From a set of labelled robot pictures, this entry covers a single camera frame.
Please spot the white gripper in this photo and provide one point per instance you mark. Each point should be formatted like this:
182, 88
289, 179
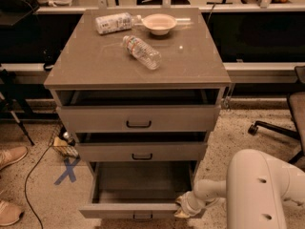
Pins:
193, 205

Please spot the grey bottom drawer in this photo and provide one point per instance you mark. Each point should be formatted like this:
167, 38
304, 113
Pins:
138, 190

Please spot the grey drawer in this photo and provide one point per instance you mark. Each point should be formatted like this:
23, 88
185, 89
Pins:
142, 146
130, 111
138, 190

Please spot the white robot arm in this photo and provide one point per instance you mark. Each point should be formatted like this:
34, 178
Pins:
255, 187

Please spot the grey three-drawer cabinet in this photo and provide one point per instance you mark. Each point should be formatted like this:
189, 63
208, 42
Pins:
90, 61

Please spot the grey middle drawer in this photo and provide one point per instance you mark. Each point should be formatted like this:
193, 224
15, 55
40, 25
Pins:
142, 146

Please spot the grey top drawer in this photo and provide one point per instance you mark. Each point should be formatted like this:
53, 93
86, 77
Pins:
130, 111

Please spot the clear plastic water bottle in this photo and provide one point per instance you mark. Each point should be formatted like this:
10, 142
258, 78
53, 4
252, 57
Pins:
143, 52

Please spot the lower beige shoe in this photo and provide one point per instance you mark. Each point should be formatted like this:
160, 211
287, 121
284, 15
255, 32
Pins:
9, 213

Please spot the beige shoe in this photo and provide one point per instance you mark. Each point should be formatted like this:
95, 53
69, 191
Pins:
9, 213
11, 156

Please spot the upper beige shoe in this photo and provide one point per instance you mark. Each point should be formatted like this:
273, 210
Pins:
11, 156

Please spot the white paper bowl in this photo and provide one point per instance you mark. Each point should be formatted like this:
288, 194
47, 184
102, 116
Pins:
159, 24

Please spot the white-labelled plastic bottle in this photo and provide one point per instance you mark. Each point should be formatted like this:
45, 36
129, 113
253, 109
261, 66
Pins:
116, 22

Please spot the wire basket with items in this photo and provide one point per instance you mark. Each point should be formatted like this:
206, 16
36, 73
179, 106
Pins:
62, 143

